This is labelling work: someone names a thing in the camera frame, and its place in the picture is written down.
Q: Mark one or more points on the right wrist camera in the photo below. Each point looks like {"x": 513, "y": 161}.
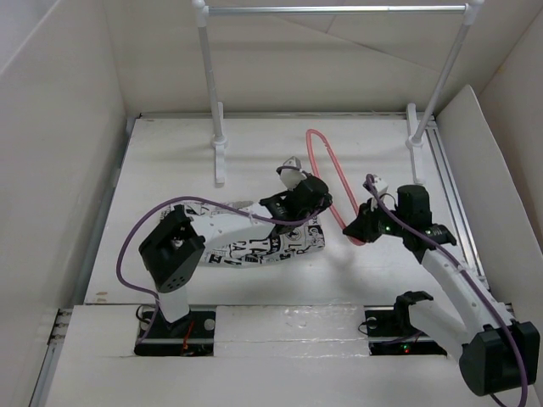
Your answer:
{"x": 376, "y": 186}

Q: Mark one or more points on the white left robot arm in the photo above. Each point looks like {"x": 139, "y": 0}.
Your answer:
{"x": 173, "y": 249}

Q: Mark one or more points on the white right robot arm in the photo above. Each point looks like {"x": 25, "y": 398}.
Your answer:
{"x": 495, "y": 352}

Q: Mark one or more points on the white clothes rack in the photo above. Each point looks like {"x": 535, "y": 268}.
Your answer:
{"x": 416, "y": 127}

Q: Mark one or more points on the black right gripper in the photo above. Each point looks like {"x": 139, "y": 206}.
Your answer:
{"x": 362, "y": 229}

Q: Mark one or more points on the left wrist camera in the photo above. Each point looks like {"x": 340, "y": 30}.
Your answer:
{"x": 291, "y": 173}

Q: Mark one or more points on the aluminium rail right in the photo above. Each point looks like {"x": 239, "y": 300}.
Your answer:
{"x": 460, "y": 224}

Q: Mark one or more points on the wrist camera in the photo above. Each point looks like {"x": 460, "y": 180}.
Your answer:
{"x": 291, "y": 173}
{"x": 376, "y": 186}

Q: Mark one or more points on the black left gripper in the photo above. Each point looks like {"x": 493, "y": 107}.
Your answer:
{"x": 322, "y": 204}

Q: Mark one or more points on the newspaper print trousers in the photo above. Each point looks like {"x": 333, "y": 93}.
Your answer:
{"x": 302, "y": 240}

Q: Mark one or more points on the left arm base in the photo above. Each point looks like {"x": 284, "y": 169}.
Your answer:
{"x": 193, "y": 336}

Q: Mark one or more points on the aluminium rail left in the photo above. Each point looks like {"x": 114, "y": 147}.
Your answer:
{"x": 57, "y": 324}

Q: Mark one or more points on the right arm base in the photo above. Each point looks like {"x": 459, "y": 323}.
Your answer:
{"x": 387, "y": 338}

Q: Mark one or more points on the aluminium rail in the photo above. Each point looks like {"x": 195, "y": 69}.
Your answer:
{"x": 57, "y": 324}
{"x": 460, "y": 224}

